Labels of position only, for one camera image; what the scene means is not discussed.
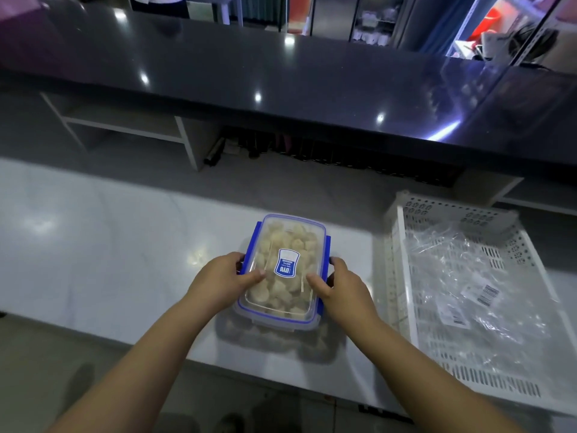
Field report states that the white small appliance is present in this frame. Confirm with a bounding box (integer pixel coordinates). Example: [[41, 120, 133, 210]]
[[477, 31, 513, 63]]

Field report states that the pale plastic serving cart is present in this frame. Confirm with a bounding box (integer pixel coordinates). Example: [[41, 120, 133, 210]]
[[187, 0, 245, 26]]

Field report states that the blue curtain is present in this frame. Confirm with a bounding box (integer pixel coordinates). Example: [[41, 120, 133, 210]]
[[418, 0, 480, 55]]

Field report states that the white metal shelf rack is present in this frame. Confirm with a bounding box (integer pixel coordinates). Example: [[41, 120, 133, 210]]
[[446, 0, 577, 69]]

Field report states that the bag of pale round snacks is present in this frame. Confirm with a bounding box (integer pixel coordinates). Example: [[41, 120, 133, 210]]
[[419, 261, 558, 362]]

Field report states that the black cylindrical canister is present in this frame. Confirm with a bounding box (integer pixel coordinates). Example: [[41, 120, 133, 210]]
[[204, 137, 227, 168]]

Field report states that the teal skirted table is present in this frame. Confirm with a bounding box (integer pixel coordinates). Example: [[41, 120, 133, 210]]
[[230, 0, 288, 31]]

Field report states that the person's left hand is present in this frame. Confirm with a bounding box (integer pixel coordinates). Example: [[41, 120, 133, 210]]
[[185, 252, 267, 313]]

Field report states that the red standing banner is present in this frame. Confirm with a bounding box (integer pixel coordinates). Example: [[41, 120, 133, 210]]
[[286, 0, 315, 35]]

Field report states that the person's right hand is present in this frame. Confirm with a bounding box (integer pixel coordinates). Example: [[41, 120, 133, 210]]
[[306, 256, 380, 333]]

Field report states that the pile of pale food cubes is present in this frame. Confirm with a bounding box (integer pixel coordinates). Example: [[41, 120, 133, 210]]
[[250, 223, 322, 316]]

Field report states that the stainless steel dish cabinet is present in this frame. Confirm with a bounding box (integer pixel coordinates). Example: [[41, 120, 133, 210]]
[[311, 0, 417, 49]]

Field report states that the clear blue-clipped plastic container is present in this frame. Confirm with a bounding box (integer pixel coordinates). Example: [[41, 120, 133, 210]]
[[232, 213, 333, 334]]

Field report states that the black small appliance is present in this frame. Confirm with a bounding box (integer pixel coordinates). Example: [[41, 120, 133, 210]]
[[509, 24, 561, 69]]

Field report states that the group of white dishes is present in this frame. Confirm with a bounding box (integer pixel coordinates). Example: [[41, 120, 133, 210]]
[[351, 8, 398, 46]]

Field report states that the black top bar counter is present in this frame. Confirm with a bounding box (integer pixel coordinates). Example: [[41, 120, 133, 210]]
[[0, 0, 577, 208]]

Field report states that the pink plastic bin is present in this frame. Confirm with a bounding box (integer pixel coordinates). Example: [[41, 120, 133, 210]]
[[0, 0, 50, 23]]

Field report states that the white perforated plastic basket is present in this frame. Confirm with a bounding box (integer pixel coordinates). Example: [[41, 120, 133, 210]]
[[384, 189, 577, 418]]

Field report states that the person's right forearm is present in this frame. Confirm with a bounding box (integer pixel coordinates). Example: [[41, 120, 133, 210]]
[[355, 314, 525, 433]]

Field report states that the person's left forearm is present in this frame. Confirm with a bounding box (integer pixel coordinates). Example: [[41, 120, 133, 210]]
[[44, 296, 218, 433]]

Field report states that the clear lid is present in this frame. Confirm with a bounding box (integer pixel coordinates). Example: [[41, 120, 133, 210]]
[[237, 214, 328, 324]]

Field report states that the red bucket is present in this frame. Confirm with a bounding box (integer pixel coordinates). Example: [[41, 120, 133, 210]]
[[468, 6, 502, 42]]

